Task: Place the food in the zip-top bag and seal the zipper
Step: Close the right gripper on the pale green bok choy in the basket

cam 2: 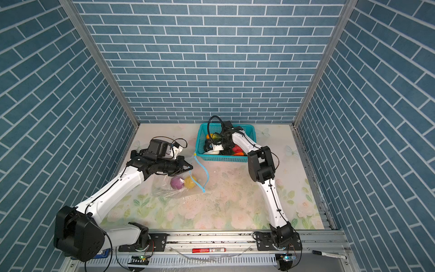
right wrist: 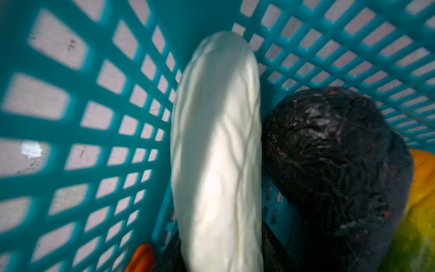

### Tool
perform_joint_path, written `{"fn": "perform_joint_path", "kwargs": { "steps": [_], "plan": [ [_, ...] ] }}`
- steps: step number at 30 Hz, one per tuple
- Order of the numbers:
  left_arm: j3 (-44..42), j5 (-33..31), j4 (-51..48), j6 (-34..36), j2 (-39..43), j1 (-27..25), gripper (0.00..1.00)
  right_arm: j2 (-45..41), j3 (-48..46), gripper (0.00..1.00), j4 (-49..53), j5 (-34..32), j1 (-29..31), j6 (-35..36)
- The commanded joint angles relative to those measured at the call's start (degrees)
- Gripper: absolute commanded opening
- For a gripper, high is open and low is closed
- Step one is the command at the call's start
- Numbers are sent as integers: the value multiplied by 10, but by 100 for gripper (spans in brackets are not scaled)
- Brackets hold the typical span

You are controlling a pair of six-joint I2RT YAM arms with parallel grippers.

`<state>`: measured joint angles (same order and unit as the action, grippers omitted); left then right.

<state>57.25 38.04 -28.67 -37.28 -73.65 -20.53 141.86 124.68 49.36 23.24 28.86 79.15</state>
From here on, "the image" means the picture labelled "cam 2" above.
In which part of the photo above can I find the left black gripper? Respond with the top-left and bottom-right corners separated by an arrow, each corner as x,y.
156,155 -> 194,176

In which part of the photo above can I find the red toy pepper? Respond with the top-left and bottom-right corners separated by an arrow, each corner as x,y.
232,145 -> 242,153

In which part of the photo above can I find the teal plastic basket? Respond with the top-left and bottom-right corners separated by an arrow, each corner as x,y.
196,121 -> 259,163

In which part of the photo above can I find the purple toy onion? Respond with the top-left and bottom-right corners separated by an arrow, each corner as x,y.
170,176 -> 185,190

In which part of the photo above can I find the yellow toy potato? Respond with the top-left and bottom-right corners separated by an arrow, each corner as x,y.
184,176 -> 197,189

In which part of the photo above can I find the clear zip top bag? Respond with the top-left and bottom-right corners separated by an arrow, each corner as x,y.
151,153 -> 210,198

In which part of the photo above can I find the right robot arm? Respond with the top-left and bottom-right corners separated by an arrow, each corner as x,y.
204,127 -> 302,251

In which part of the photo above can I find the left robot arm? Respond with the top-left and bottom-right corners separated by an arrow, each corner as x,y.
53,155 -> 193,262

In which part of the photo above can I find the orange green toy cucumber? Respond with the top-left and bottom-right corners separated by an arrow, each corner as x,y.
206,133 -> 222,142

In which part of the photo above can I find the blue black handheld device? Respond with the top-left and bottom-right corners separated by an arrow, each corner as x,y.
94,249 -> 111,259

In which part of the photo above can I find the red marker pen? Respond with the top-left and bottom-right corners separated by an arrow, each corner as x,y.
191,248 -> 226,253

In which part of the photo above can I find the black white marker pen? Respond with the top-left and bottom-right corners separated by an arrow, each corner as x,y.
312,250 -> 347,260

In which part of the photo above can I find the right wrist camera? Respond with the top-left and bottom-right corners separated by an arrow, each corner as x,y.
219,121 -> 234,136

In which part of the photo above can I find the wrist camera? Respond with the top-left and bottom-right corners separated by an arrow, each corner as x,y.
147,139 -> 183,160
219,121 -> 234,136

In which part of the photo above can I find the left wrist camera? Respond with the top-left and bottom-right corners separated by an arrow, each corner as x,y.
147,139 -> 183,160

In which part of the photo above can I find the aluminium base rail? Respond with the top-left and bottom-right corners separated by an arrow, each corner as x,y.
60,230 -> 359,272

